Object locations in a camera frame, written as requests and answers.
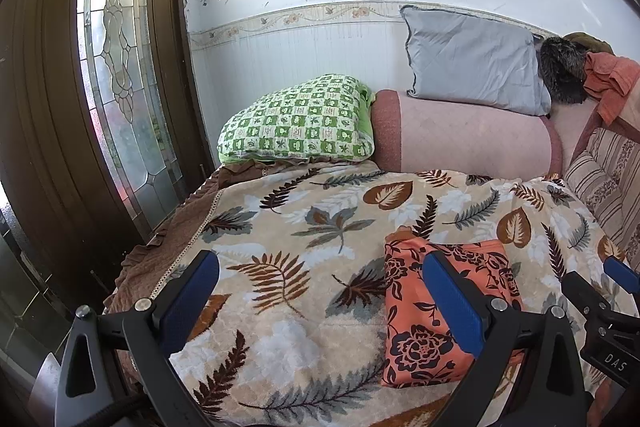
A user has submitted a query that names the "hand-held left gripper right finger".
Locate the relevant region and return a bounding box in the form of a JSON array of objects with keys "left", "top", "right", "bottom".
[{"left": 422, "top": 251, "right": 594, "bottom": 427}]

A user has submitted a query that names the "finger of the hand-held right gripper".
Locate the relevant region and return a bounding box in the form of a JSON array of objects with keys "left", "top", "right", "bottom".
[
  {"left": 602, "top": 256, "right": 640, "bottom": 294},
  {"left": 560, "top": 271, "right": 614, "bottom": 315}
]

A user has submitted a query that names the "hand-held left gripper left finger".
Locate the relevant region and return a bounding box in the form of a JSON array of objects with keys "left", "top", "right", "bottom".
[{"left": 54, "top": 249, "right": 221, "bottom": 427}]

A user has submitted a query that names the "orange floral garment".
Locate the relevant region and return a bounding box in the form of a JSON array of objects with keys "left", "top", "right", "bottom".
[{"left": 382, "top": 229, "right": 526, "bottom": 389}]

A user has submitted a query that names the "brown ruffled bedsheet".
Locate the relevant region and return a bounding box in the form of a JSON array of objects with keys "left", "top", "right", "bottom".
[{"left": 102, "top": 158, "right": 301, "bottom": 314}]

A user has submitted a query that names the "striped cushion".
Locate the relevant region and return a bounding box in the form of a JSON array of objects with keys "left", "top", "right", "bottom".
[{"left": 562, "top": 127, "right": 640, "bottom": 259}]

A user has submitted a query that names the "leaf-print blanket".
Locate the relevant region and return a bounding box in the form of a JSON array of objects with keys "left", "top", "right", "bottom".
[{"left": 150, "top": 168, "right": 626, "bottom": 427}]

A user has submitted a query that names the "pink cushion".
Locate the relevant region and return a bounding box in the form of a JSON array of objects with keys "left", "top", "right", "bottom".
[{"left": 547, "top": 103, "right": 601, "bottom": 164}]

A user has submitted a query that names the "pink bolster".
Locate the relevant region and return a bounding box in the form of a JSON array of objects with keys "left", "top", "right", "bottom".
[{"left": 372, "top": 89, "right": 564, "bottom": 178}]

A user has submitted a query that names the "plain orange cloth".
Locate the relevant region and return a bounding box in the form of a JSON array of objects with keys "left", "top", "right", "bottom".
[{"left": 582, "top": 52, "right": 640, "bottom": 126}]

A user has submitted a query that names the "green checkered pillow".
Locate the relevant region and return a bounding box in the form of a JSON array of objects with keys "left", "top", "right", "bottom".
[{"left": 216, "top": 74, "right": 377, "bottom": 166}]

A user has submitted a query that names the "dark furry cloth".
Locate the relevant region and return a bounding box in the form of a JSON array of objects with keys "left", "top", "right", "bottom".
[{"left": 537, "top": 36, "right": 591, "bottom": 106}]

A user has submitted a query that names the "olive cloth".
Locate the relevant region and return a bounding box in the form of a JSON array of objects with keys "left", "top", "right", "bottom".
[{"left": 562, "top": 32, "right": 615, "bottom": 56}]

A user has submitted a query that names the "grey pillow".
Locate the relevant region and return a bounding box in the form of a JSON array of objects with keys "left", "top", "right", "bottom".
[{"left": 400, "top": 4, "right": 552, "bottom": 116}]

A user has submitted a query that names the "brown wooden door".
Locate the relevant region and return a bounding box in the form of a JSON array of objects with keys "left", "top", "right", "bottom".
[{"left": 0, "top": 0, "right": 217, "bottom": 358}]

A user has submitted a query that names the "stained glass panel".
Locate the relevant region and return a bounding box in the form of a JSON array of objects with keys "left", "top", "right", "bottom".
[{"left": 75, "top": 0, "right": 184, "bottom": 221}]

